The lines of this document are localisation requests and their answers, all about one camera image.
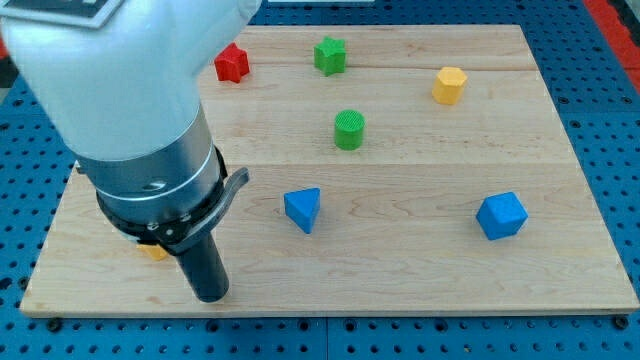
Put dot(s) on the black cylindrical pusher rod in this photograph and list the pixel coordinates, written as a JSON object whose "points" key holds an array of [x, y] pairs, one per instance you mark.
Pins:
{"points": [[204, 270]]}

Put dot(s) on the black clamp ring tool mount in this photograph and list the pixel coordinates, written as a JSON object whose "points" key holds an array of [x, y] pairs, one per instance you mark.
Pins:
{"points": [[177, 230]]}

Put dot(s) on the yellow triangle block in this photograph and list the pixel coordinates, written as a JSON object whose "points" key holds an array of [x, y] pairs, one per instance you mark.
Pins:
{"points": [[154, 252]]}

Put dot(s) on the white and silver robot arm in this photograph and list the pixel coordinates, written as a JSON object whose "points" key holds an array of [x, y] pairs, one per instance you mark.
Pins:
{"points": [[118, 79]]}

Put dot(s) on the blue triangle block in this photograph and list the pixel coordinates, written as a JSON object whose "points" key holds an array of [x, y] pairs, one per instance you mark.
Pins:
{"points": [[302, 207]]}

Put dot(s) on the red star block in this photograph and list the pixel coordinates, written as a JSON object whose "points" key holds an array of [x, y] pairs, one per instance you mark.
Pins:
{"points": [[232, 64]]}

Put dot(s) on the green cylinder block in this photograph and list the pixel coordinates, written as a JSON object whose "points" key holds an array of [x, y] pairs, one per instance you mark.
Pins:
{"points": [[349, 128]]}

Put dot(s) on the light wooden board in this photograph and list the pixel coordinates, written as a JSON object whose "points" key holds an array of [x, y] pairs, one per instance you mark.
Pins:
{"points": [[396, 234]]}

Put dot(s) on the green star block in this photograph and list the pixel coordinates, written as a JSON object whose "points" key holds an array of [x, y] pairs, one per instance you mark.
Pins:
{"points": [[330, 56]]}

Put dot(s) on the yellow hexagon block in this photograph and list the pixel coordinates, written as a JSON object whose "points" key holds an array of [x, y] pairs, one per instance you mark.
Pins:
{"points": [[449, 85]]}

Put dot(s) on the blue cube block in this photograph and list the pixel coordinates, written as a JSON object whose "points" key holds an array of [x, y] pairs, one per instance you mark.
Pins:
{"points": [[501, 215]]}

